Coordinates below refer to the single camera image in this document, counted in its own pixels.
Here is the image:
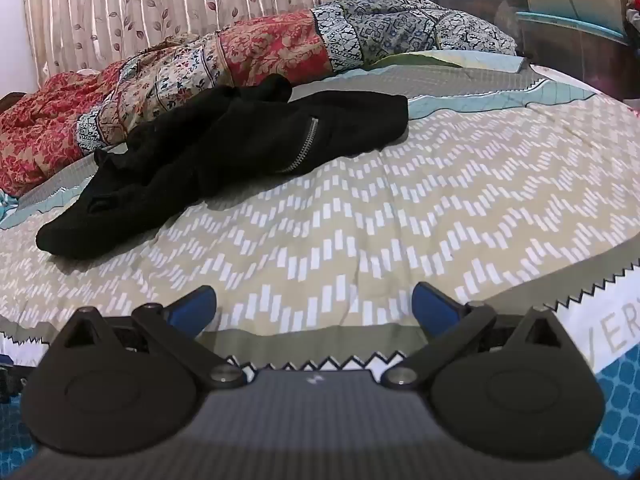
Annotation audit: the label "teal lattice patterned cloth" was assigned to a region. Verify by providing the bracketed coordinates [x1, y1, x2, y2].
[0, 192, 22, 222]

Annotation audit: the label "dark furniture with teal rim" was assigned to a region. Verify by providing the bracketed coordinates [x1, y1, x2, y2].
[425, 0, 640, 111]

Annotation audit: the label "green and cream cloth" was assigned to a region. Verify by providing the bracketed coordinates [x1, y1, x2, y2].
[370, 50, 528, 72]

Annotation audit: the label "beige chevron bedspread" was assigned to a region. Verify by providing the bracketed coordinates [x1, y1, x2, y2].
[0, 50, 640, 401]

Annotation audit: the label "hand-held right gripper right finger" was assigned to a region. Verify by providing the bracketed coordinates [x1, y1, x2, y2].
[384, 281, 581, 389]

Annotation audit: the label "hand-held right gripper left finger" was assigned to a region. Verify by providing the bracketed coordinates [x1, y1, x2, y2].
[50, 285, 247, 389]

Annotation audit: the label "dark wooden headboard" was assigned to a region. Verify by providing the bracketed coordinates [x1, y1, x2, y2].
[0, 91, 28, 117]

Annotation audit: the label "patchwork floral quilt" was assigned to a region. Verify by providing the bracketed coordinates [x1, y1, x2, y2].
[0, 0, 518, 197]

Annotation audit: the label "beige leaf print curtain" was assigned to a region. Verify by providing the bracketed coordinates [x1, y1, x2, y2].
[20, 0, 426, 81]

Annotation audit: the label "black pants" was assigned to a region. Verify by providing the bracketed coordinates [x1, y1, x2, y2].
[36, 74, 410, 261]

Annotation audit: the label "blue patterned sheet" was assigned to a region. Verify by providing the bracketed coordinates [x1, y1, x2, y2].
[589, 355, 640, 476]

